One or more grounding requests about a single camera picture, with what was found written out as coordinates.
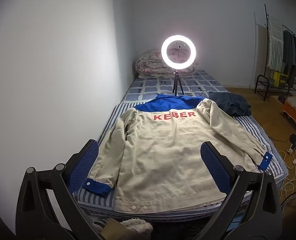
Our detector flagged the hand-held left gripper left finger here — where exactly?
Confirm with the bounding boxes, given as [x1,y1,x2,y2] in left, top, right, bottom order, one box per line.
[16,139,106,240]

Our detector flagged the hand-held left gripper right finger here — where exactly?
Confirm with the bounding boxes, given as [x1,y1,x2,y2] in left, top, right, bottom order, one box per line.
[188,141,283,240]

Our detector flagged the beige and blue work jacket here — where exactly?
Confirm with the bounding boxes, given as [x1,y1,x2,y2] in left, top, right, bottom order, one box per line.
[82,94,273,214]

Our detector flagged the dark hanging clothes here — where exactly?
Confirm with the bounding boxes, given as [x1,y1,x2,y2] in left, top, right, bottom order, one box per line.
[283,29,296,85]

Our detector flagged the black metal clothes rack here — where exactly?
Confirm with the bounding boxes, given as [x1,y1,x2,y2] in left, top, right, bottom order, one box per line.
[254,4,296,102]

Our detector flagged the orange upholstered stool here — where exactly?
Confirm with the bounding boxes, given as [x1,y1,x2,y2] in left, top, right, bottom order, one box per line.
[281,95,296,133]

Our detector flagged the dark blue garment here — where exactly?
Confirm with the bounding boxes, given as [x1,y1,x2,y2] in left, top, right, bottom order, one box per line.
[208,92,252,117]

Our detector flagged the striped slipper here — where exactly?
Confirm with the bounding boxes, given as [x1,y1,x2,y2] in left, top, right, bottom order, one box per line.
[92,219,109,235]

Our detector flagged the yellow box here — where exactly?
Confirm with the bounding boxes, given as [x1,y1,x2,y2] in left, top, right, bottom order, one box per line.
[273,71,288,87]

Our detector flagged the beige fuzzy slipper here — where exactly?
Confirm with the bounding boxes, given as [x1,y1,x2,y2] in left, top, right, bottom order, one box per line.
[118,217,153,240]

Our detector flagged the blue checkered bedsheet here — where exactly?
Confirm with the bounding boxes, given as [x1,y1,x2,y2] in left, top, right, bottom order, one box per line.
[123,70,229,103]

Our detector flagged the striped hanging towel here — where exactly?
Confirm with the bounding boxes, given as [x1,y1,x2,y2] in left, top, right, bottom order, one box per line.
[267,15,284,72]

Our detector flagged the folded floral quilt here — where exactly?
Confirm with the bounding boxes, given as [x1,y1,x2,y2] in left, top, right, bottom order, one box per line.
[135,49,196,78]

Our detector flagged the white cable bundle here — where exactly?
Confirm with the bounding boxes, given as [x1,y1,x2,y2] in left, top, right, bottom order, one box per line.
[278,150,296,198]

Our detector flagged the thin black ring light cable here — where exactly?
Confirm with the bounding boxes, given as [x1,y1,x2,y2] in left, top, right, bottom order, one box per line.
[183,85,209,98]

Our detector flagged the ring light on black tripod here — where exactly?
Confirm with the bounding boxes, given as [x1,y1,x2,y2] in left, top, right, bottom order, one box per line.
[161,35,199,97]

